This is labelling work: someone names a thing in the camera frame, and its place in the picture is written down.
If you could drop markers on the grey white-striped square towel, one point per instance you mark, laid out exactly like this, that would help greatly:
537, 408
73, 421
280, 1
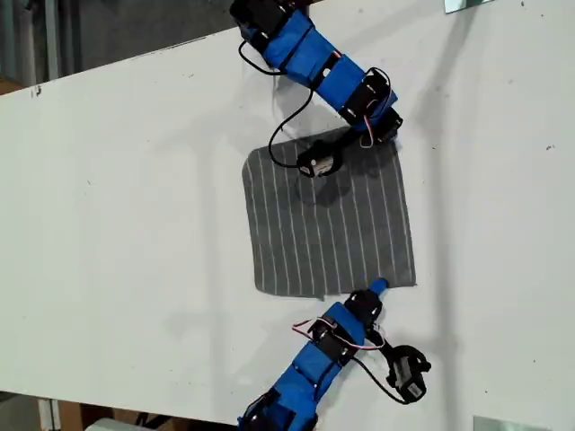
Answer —
332, 233

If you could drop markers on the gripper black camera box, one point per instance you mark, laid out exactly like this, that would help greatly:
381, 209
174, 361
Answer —
319, 160
409, 375

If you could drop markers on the white post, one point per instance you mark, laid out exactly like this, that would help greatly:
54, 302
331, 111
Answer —
48, 415

